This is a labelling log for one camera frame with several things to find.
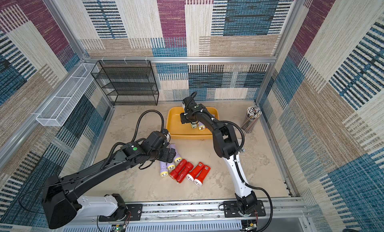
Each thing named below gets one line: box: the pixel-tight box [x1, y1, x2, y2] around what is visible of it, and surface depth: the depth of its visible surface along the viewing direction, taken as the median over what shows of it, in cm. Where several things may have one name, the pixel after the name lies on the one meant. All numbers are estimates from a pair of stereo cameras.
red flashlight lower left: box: [169, 159, 188, 180], surface depth 86 cm
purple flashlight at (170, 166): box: [166, 161, 176, 171], surface depth 87 cm
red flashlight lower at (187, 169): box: [176, 162, 194, 184], surface depth 85 cm
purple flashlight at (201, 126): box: [197, 121, 206, 131], surface depth 104 cm
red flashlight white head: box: [186, 162, 205, 182], surface depth 86 cm
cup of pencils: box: [241, 105, 262, 133], surface depth 93 cm
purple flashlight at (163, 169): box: [159, 161, 169, 177], surface depth 85 cm
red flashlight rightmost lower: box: [193, 165, 211, 187], surface depth 85 cm
